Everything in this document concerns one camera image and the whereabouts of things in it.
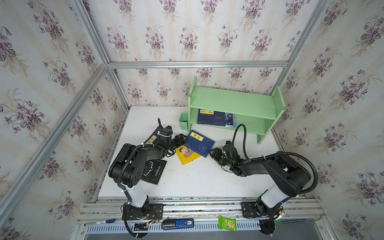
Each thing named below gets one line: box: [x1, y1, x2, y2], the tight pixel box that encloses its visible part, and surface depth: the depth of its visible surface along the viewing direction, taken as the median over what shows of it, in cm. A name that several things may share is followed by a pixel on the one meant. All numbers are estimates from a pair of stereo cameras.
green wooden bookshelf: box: [188, 76, 286, 145], surface depth 95 cm
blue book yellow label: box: [183, 129, 215, 158], surface depth 98 cm
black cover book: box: [140, 159, 168, 185], surface depth 87 cm
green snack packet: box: [218, 216, 237, 233], surface depth 71 cm
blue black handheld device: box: [161, 218, 194, 230], surface depth 68 cm
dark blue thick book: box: [197, 108, 226, 127], surface depth 97 cm
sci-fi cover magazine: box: [225, 112, 234, 126], surface depth 97 cm
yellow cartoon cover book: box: [175, 145, 202, 166], surface depth 95 cm
